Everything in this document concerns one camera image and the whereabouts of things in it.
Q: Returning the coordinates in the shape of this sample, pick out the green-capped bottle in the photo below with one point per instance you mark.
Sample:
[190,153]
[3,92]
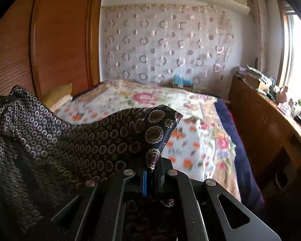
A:
[300,105]

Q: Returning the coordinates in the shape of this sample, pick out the yellow pillow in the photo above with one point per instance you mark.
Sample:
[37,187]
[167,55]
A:
[59,93]

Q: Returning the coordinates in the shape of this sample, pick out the dark circle-patterned shirt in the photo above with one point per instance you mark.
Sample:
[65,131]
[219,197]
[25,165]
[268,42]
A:
[77,143]

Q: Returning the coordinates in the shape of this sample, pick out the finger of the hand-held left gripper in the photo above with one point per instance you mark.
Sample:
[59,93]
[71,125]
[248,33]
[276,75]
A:
[6,98]

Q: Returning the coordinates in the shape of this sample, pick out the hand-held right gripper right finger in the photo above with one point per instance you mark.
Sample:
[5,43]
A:
[160,178]

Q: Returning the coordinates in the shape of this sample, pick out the navy blue blanket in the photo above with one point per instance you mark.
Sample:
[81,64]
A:
[243,155]

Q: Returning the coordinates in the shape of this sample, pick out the brown wooden wardrobe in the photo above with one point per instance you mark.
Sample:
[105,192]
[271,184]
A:
[60,42]

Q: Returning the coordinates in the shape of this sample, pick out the pink bottle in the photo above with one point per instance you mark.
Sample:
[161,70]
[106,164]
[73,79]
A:
[283,95]

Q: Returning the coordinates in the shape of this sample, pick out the pink tissue pack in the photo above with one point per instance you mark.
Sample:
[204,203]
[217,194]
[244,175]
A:
[284,108]

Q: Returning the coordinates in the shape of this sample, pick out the sheer circle-patterned curtain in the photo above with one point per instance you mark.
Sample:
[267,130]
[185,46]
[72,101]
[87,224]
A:
[165,45]

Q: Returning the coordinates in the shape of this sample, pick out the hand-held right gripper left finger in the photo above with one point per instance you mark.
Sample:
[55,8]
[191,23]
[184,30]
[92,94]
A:
[144,183]

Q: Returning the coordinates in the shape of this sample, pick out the floral quilt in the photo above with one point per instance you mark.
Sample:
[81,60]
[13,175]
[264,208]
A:
[145,96]

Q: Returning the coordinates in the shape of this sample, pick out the stack of books and papers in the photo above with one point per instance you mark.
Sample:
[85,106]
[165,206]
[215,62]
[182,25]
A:
[255,76]

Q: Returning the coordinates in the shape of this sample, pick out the small black box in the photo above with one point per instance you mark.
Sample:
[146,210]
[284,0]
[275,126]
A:
[298,119]

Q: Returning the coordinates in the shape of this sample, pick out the long wooden cabinet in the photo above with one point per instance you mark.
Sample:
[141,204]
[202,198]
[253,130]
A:
[260,125]

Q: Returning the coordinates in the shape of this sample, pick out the tied floral window curtain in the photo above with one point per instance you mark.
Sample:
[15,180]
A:
[260,30]

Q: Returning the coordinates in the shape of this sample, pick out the blue tissue box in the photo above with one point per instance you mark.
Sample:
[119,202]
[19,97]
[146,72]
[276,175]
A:
[182,82]

